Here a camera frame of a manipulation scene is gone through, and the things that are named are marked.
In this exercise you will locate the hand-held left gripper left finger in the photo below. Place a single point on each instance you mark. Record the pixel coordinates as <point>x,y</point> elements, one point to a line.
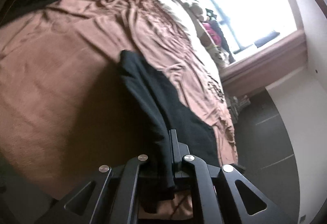
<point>132,180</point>

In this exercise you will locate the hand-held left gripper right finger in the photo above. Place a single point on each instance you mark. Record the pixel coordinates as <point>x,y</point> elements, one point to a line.
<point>175,148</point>

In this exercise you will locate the black pants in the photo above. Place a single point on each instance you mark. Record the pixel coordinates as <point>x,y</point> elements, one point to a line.
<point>153,101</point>

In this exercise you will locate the white nightstand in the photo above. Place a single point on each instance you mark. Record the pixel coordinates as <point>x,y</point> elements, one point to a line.
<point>238,107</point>

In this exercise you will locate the pile of clothes by window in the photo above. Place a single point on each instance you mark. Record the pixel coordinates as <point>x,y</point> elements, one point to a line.
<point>226,40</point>

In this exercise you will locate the pink plush toy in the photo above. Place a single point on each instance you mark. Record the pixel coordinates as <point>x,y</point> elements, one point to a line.
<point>213,33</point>

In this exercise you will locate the pink curtain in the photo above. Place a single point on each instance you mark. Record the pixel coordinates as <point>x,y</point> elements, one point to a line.
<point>265,65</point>

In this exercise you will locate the bed with brown sheet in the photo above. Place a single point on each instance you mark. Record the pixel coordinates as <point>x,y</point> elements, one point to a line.
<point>63,73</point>

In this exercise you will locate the white plush toy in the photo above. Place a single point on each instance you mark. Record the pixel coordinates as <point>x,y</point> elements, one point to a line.
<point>194,7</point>

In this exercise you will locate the dark framed window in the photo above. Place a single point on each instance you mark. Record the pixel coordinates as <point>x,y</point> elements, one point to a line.
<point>250,4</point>

